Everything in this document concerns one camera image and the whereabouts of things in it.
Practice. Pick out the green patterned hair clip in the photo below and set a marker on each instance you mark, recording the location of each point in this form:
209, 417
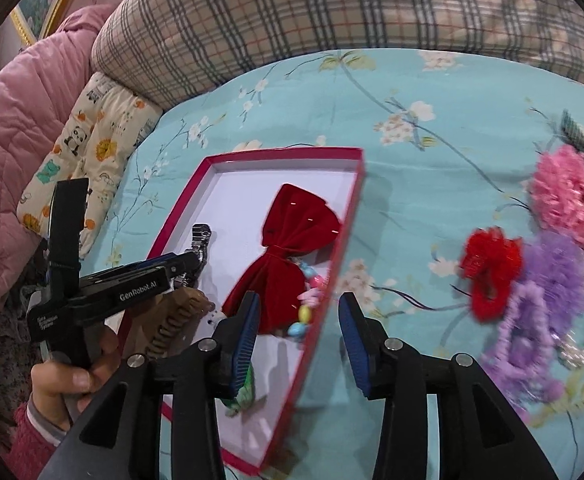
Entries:
242, 395

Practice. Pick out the cartoon print pillow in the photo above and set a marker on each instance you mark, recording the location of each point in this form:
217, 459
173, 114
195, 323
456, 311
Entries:
97, 125

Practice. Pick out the large purple organza scrunchie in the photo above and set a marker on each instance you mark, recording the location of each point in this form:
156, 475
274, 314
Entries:
557, 270

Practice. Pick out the small purple scrunchie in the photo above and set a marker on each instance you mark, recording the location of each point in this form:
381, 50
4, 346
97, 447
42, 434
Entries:
527, 355

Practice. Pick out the person's left hand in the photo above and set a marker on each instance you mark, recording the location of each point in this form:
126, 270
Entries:
67, 380

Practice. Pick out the pink quilt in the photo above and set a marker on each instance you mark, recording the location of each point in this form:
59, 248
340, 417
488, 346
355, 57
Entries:
17, 135

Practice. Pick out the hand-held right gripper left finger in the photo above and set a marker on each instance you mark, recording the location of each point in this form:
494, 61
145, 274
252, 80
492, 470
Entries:
248, 332

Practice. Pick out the brown hair claw clip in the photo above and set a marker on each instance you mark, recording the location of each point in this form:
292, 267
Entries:
172, 312

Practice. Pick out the plaid pillow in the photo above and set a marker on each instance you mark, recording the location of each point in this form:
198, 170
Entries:
272, 10

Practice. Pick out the pink lace scrunchie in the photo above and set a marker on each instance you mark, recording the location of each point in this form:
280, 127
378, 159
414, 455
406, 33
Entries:
567, 195

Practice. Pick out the red lace scrunchie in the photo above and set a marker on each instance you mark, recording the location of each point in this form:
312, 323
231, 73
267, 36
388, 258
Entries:
489, 270

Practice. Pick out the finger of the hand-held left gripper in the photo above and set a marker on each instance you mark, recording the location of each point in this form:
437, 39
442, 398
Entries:
186, 262
159, 260

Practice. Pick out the red velvet bow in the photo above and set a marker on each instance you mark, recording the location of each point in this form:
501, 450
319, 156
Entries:
297, 220

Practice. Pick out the person's left forearm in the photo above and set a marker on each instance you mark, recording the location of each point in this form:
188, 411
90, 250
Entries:
32, 445

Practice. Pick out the red shallow box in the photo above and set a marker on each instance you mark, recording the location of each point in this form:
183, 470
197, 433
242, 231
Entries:
242, 195

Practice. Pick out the dark patterned cloth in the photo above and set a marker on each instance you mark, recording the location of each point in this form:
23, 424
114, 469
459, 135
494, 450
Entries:
2, 350

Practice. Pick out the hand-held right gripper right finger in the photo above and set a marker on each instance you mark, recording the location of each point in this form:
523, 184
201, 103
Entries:
354, 345

